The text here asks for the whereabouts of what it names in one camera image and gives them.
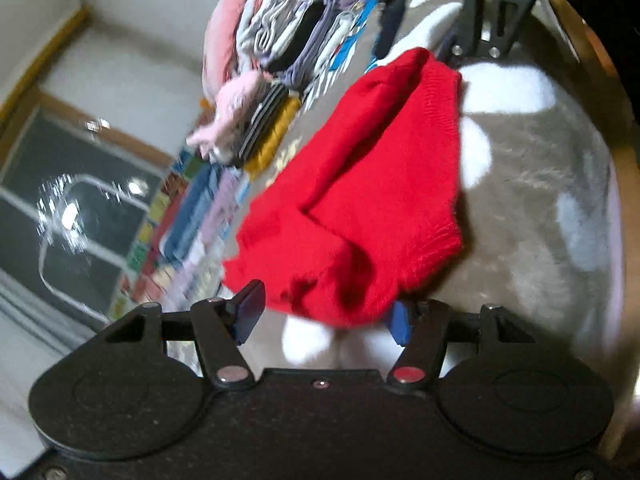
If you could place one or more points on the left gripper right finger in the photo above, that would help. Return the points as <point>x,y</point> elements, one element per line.
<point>420,328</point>

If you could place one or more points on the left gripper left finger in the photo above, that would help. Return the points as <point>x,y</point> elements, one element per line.
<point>222,325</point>

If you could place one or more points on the red knit sweater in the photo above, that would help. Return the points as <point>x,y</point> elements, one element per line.
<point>366,210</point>

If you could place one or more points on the blue folded quilt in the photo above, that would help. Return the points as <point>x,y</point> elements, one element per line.
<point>193,208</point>

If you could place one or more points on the colourful alphabet foam mat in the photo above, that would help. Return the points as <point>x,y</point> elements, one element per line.
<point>145,277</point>

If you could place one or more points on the yellow knit folded sweater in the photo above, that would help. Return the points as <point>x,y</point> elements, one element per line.
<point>270,140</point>

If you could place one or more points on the pink folded cartoon shirt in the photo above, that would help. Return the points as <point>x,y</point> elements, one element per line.
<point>224,87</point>

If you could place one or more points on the black white striped folded garment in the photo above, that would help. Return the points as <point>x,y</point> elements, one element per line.
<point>259,122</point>

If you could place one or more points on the dark window with frame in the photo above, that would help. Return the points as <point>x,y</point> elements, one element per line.
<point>71,208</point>

